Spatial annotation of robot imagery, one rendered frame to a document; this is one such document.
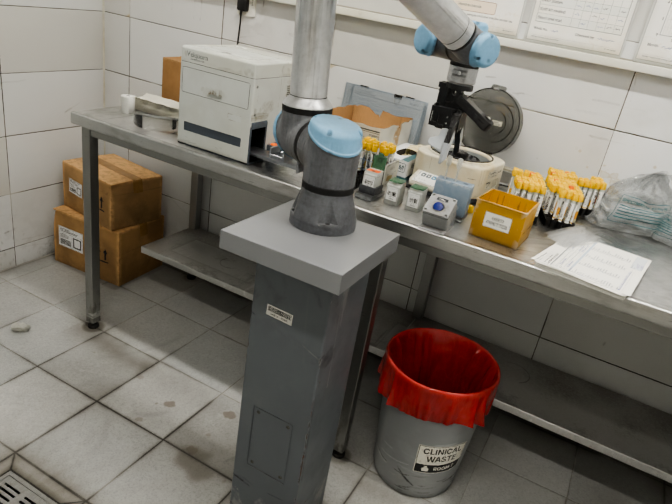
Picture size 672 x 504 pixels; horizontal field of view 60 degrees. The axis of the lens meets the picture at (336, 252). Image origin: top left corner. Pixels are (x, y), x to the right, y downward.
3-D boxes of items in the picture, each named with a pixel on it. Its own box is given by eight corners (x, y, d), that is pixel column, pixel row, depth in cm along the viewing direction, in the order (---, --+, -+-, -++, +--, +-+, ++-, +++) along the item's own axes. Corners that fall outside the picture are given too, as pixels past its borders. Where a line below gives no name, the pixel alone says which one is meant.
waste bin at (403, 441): (336, 471, 186) (360, 358, 168) (382, 411, 216) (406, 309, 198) (447, 530, 172) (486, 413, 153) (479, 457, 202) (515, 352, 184)
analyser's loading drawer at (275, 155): (240, 155, 176) (241, 138, 174) (253, 152, 181) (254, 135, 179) (297, 173, 168) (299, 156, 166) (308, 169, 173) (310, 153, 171)
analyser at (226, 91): (175, 142, 185) (180, 44, 172) (229, 131, 208) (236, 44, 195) (254, 167, 173) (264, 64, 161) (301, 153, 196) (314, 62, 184)
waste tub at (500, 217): (466, 233, 151) (476, 197, 147) (482, 221, 162) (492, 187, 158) (516, 251, 145) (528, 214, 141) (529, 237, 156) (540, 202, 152)
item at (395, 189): (383, 202, 163) (387, 179, 160) (389, 198, 167) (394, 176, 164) (396, 206, 162) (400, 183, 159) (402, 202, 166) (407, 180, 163)
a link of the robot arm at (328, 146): (316, 191, 119) (326, 126, 113) (289, 171, 129) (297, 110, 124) (365, 190, 125) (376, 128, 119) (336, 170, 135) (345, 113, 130)
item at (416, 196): (404, 209, 161) (409, 186, 158) (410, 205, 165) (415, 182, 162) (417, 213, 159) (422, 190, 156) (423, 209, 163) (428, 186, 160)
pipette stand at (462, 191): (426, 212, 161) (434, 178, 157) (433, 206, 167) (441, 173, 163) (460, 223, 157) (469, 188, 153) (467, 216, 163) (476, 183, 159)
